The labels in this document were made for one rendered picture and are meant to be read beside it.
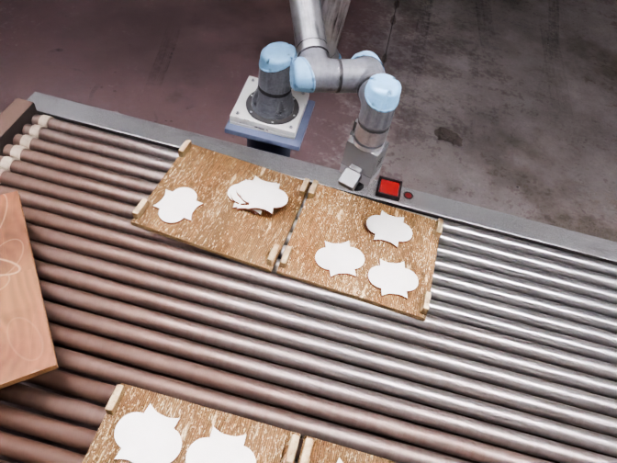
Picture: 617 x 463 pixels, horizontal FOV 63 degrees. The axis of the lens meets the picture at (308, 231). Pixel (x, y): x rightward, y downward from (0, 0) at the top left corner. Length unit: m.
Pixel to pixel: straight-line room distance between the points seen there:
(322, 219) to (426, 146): 1.91
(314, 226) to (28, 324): 0.75
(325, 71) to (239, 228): 0.51
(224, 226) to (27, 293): 0.51
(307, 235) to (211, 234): 0.27
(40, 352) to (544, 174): 3.00
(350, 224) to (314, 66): 0.51
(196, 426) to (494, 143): 2.81
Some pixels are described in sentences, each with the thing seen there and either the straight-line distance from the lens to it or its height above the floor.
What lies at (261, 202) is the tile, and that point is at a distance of 1.45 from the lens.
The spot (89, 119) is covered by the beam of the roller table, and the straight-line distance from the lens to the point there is 1.82.
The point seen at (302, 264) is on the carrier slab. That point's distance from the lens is 1.37.
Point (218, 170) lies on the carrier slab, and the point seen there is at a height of 0.94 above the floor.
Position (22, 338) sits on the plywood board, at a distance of 1.21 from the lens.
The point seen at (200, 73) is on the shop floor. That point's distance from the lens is 3.57.
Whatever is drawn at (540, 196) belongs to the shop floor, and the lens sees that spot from 3.35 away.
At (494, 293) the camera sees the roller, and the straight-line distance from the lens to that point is 1.52.
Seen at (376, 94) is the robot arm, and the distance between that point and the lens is 1.11.
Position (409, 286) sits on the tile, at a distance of 1.40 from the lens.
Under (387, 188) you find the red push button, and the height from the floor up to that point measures 0.93.
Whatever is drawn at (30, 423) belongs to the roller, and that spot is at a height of 0.92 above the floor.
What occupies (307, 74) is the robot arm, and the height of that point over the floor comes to 1.40.
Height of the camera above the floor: 2.06
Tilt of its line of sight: 51 degrees down
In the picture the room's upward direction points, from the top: 12 degrees clockwise
